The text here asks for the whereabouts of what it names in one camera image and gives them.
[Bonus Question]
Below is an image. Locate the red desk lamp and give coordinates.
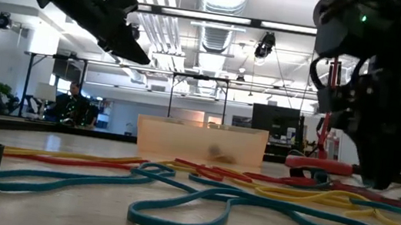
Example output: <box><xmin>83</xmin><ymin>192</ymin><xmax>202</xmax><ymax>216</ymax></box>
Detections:
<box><xmin>284</xmin><ymin>51</ymin><xmax>368</xmax><ymax>177</ymax></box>

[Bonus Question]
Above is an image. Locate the white pillar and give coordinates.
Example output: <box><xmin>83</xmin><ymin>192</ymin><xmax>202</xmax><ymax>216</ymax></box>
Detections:
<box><xmin>335</xmin><ymin>129</ymin><xmax>365</xmax><ymax>167</ymax></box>

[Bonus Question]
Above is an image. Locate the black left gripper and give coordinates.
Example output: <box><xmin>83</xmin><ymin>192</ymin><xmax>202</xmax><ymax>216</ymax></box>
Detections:
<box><xmin>33</xmin><ymin>0</ymin><xmax>159</xmax><ymax>67</ymax></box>

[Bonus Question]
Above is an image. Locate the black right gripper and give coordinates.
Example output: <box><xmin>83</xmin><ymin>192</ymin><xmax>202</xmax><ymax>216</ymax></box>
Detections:
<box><xmin>321</xmin><ymin>62</ymin><xmax>401</xmax><ymax>193</ymax></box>

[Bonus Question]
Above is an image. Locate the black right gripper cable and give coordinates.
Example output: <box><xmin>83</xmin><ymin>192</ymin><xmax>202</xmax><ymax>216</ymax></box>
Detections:
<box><xmin>306</xmin><ymin>52</ymin><xmax>335</xmax><ymax>92</ymax></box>

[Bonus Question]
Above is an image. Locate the person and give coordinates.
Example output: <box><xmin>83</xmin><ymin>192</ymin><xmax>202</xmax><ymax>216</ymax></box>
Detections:
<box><xmin>52</xmin><ymin>79</ymin><xmax>102</xmax><ymax>129</ymax></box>

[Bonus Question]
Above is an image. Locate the black aluminium table frame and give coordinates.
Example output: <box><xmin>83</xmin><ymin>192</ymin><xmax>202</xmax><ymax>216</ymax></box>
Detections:
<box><xmin>0</xmin><ymin>116</ymin><xmax>401</xmax><ymax>187</ymax></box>

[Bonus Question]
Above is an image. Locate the black metal rig frame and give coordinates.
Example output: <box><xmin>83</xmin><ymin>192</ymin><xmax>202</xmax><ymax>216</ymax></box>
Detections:
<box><xmin>166</xmin><ymin>71</ymin><xmax>230</xmax><ymax>126</ymax></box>
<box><xmin>16</xmin><ymin>49</ymin><xmax>90</xmax><ymax>126</ymax></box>

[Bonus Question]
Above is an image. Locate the orange translucent plastic bin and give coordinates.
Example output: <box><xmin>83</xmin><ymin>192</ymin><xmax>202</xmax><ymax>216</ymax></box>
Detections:
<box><xmin>132</xmin><ymin>113</ymin><xmax>270</xmax><ymax>172</ymax></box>

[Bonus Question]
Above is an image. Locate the black computer monitor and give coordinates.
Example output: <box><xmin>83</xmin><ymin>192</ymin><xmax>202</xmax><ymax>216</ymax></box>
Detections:
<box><xmin>249</xmin><ymin>102</ymin><xmax>302</xmax><ymax>144</ymax></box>

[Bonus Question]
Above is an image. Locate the white lampshade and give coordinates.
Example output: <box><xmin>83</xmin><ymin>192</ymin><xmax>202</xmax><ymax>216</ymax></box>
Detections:
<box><xmin>33</xmin><ymin>82</ymin><xmax>59</xmax><ymax>104</ymax></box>

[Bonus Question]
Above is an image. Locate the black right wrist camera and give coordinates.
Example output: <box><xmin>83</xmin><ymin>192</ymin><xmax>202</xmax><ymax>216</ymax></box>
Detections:
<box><xmin>315</xmin><ymin>83</ymin><xmax>339</xmax><ymax>115</ymax></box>

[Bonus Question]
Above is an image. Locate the black overhead crossbar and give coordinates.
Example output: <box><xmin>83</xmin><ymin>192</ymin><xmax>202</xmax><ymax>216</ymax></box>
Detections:
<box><xmin>40</xmin><ymin>0</ymin><xmax>401</xmax><ymax>48</ymax></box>

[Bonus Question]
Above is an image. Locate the blue storage shelf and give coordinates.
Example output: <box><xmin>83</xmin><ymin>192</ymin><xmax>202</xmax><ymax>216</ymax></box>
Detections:
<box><xmin>95</xmin><ymin>99</ymin><xmax>114</xmax><ymax>131</ymax></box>

